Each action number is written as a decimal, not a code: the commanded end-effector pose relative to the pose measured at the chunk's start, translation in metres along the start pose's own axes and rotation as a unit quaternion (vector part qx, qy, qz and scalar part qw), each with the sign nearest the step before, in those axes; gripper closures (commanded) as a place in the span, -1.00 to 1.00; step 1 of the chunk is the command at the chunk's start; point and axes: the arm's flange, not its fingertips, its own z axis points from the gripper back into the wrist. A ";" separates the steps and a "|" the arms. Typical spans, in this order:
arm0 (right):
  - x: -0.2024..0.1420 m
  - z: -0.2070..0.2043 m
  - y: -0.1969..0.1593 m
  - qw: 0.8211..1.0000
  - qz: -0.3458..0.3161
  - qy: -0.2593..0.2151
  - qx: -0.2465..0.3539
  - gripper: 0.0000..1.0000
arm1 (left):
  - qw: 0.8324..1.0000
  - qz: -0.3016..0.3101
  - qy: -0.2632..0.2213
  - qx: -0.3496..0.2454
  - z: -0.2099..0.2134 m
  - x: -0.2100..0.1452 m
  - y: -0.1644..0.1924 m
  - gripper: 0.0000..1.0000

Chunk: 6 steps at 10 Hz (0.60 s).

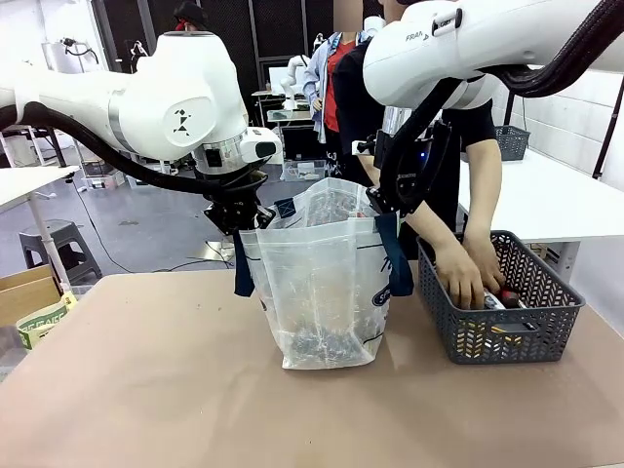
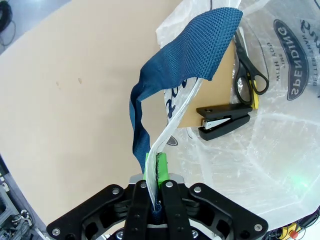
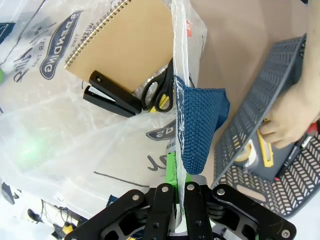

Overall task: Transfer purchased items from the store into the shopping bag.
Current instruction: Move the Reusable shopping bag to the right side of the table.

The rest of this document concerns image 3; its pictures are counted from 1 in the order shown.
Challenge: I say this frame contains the kraft spiral notebook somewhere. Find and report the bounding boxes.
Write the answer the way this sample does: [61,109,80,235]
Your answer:
[64,0,176,93]

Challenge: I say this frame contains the dark grey box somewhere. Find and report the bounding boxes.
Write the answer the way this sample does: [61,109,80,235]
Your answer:
[246,129,310,181]

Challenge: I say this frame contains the person's left hand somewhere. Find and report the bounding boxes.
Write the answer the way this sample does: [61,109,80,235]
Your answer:
[259,71,320,150]

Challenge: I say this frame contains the red handled tool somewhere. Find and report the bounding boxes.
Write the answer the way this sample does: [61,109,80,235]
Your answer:
[306,123,320,137]

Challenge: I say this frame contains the black marker pen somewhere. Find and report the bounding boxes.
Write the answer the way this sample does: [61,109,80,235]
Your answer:
[276,143,305,180]

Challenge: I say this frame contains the yellow utility knife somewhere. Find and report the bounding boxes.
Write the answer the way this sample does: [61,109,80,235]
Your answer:
[256,131,275,169]

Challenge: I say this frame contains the translucent white tote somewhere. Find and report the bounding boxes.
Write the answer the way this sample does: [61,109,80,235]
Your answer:
[0,0,231,240]

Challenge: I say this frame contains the right gripper green-padded right finger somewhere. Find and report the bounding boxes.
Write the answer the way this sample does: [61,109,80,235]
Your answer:
[184,174,298,240]

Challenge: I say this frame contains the long dark grey plastic basket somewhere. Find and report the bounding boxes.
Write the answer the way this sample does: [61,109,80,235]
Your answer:
[211,33,320,217]

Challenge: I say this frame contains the black and yellow scissors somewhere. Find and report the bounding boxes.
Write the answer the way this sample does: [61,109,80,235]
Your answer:
[141,58,176,113]

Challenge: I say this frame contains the tape roll with dispenser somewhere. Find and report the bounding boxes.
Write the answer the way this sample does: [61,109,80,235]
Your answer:
[233,140,259,169]

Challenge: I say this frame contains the right gripper green-padded left finger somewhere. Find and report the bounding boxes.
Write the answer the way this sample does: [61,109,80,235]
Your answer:
[64,151,180,240]

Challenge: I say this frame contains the black stapler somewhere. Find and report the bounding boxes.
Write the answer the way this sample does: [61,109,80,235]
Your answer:
[83,70,143,118]

